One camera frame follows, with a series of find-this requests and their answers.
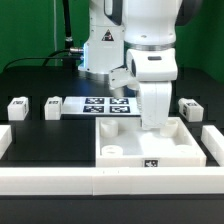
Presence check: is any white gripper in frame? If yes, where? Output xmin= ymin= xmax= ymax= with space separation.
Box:
xmin=126 ymin=48 xmax=177 ymax=130

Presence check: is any white square tabletop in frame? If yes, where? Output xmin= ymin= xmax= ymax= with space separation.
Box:
xmin=95 ymin=117 xmax=207 ymax=167

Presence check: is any white right fence bar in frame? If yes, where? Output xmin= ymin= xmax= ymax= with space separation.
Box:
xmin=201 ymin=125 xmax=224 ymax=167

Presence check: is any white fence bar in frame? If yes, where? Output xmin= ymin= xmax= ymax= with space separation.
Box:
xmin=0 ymin=125 xmax=12 ymax=159
xmin=0 ymin=167 xmax=224 ymax=196
xmin=201 ymin=125 xmax=224 ymax=167

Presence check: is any white front fence bar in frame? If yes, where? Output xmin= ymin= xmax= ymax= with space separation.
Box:
xmin=0 ymin=167 xmax=224 ymax=196

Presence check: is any white left fence bar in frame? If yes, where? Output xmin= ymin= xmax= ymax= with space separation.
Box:
xmin=0 ymin=125 xmax=12 ymax=159

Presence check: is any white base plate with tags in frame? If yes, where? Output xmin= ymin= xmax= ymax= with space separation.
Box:
xmin=62 ymin=97 xmax=140 ymax=116

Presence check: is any black cable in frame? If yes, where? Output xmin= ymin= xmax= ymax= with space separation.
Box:
xmin=2 ymin=48 xmax=84 ymax=72

